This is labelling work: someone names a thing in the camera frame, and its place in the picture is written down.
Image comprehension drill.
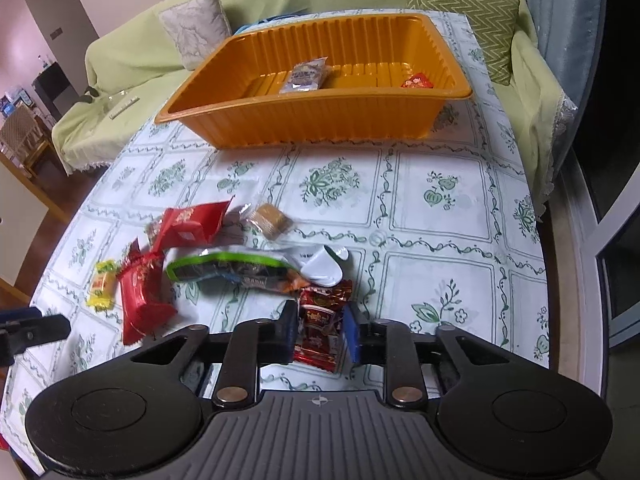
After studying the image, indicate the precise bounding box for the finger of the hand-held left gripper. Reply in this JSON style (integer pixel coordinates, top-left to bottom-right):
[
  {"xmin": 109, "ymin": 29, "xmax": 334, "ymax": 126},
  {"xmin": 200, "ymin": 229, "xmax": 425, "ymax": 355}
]
[{"xmin": 0, "ymin": 308, "xmax": 72, "ymax": 367}]

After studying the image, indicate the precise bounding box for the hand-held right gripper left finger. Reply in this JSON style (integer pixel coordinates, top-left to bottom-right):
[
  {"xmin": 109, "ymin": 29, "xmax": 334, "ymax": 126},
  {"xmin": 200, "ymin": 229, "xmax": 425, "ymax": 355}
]
[{"xmin": 131, "ymin": 300, "xmax": 301, "ymax": 409}]

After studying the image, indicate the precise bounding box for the yellow candy packet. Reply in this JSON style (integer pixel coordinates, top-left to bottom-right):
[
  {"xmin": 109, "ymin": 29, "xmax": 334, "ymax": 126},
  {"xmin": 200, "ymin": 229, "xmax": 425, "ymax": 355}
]
[{"xmin": 87, "ymin": 259, "xmax": 120, "ymax": 310}]

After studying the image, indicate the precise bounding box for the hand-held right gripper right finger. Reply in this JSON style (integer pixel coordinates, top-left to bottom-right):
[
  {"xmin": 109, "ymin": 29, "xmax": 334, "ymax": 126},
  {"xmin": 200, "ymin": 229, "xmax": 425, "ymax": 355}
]
[{"xmin": 341, "ymin": 302, "xmax": 507, "ymax": 409}]

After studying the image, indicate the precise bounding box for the clear brown cracker packet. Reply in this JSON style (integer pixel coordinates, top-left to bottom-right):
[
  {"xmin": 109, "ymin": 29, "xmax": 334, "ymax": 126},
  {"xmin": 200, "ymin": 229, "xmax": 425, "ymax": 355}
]
[{"xmin": 225, "ymin": 202, "xmax": 296, "ymax": 244}]

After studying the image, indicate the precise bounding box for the green zigzag pillow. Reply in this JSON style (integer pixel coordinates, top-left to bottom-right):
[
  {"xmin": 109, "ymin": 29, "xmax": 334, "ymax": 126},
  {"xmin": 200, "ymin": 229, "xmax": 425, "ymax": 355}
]
[{"xmin": 406, "ymin": 0, "xmax": 521, "ymax": 86}]

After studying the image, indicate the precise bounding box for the orange plastic tray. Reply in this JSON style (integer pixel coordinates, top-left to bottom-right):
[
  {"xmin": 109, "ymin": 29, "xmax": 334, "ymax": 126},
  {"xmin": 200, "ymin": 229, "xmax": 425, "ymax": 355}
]
[{"xmin": 154, "ymin": 12, "xmax": 474, "ymax": 150}]

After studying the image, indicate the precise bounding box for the white remote control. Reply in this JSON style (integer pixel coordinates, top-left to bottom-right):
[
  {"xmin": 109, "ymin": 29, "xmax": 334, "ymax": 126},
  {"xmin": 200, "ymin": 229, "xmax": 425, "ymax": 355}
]
[{"xmin": 109, "ymin": 96, "xmax": 140, "ymax": 121}]

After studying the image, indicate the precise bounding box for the white sliding door frame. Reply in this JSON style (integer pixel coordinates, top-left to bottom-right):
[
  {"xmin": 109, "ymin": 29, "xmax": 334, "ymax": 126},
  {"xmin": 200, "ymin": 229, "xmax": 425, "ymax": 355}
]
[{"xmin": 552, "ymin": 150, "xmax": 640, "ymax": 356}]

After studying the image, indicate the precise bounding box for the wooden chair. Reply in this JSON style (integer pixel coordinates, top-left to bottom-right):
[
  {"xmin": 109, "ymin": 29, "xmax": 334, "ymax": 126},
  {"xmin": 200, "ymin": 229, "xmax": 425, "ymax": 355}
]
[{"xmin": 0, "ymin": 106, "xmax": 52, "ymax": 179}]

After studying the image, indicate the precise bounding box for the green covered sofa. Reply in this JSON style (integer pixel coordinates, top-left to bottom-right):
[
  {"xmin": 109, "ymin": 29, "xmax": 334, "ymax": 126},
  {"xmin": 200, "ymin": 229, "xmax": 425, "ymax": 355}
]
[{"xmin": 51, "ymin": 0, "xmax": 577, "ymax": 222}]

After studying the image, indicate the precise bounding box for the white snack packet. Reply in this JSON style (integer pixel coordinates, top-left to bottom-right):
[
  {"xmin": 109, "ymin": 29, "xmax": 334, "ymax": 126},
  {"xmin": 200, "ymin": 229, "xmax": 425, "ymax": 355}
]
[{"xmin": 285, "ymin": 244, "xmax": 353, "ymax": 289}]

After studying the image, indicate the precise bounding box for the blue plush toy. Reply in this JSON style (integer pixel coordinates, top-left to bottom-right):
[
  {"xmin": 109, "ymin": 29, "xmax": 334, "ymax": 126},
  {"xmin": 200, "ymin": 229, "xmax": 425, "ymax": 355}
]
[{"xmin": 235, "ymin": 10, "xmax": 312, "ymax": 37}]

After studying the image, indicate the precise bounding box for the dark red snack packet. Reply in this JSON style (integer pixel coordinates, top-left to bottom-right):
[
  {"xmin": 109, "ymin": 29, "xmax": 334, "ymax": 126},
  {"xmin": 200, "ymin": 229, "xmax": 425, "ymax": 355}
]
[{"xmin": 293, "ymin": 280, "xmax": 354, "ymax": 372}]

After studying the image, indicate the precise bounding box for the green and black snack packet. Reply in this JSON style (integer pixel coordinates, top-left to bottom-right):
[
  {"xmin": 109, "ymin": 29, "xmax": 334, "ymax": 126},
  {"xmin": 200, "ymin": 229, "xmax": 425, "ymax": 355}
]
[{"xmin": 166, "ymin": 246, "xmax": 312, "ymax": 294}]

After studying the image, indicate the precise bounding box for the blue-grey curtain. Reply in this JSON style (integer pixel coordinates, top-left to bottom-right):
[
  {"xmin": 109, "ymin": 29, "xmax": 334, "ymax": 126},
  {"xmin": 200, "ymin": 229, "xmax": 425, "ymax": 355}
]
[{"xmin": 515, "ymin": 0, "xmax": 609, "ymax": 128}]

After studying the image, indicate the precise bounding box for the black cabinet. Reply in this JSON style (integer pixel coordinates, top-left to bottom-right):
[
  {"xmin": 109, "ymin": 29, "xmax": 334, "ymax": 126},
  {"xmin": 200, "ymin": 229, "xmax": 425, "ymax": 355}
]
[{"xmin": 32, "ymin": 62, "xmax": 71, "ymax": 112}]

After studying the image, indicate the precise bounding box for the clear purple-print snack packet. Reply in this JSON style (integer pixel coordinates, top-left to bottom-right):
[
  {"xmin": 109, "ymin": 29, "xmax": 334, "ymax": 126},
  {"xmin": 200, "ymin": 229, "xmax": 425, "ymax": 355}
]
[{"xmin": 280, "ymin": 58, "xmax": 328, "ymax": 95}]

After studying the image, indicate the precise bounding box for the grey leaf-print pillow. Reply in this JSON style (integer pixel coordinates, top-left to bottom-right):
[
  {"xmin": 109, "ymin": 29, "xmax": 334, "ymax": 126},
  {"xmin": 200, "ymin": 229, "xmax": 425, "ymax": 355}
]
[{"xmin": 159, "ymin": 0, "xmax": 234, "ymax": 72}]

